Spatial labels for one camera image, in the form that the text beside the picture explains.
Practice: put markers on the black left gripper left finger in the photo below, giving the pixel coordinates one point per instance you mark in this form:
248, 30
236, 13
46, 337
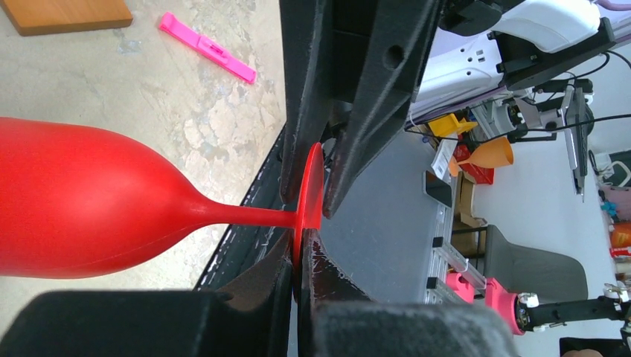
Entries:
249, 316

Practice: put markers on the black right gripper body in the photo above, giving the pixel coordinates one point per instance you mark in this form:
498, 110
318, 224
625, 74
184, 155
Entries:
349, 25

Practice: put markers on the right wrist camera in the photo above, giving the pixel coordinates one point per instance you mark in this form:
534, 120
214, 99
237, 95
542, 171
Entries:
537, 40

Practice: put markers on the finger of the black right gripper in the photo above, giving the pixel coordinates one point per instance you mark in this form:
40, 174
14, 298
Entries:
307, 29
398, 53

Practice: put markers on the grey office chair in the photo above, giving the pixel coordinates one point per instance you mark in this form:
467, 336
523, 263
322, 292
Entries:
553, 277

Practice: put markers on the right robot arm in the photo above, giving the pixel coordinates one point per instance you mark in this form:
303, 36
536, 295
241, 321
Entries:
452, 74

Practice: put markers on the red plastic wine glass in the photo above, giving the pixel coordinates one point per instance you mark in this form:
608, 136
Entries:
79, 201

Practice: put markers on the orange plastic funnel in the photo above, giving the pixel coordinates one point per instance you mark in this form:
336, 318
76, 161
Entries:
490, 155

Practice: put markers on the yellow plastic part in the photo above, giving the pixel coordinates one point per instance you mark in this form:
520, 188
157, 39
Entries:
449, 124

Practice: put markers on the pink plastic clip tool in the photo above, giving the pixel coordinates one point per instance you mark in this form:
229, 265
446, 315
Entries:
207, 48

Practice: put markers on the gold wire wine glass rack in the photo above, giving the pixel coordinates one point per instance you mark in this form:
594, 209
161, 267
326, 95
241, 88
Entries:
35, 18

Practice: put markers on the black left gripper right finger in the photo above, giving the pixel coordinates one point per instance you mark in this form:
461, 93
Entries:
337, 318

